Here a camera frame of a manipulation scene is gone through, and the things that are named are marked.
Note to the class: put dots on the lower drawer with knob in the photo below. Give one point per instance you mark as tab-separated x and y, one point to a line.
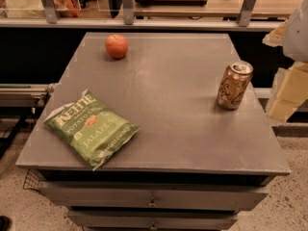
153	221

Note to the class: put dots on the upper drawer with knob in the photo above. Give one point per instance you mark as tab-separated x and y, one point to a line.
153	196

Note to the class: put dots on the wire basket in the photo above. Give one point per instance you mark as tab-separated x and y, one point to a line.
31	181

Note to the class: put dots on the orange soda can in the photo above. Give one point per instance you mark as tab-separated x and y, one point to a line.
233	84

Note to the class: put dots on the grey side shelf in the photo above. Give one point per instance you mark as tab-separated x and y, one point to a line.
25	95

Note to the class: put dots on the red apple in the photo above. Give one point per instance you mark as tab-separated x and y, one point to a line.
116	46

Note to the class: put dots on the snack bag behind rail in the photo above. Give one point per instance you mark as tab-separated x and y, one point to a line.
67	8

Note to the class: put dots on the drawer with knob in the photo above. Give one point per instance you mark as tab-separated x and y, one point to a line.
153	196
153	221

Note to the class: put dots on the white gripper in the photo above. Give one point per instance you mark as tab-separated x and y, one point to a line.
297	36

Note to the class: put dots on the green jalapeno chip bag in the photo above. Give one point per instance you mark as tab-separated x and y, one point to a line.
94	131

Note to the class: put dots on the metal rail frame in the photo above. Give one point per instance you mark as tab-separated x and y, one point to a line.
217	15

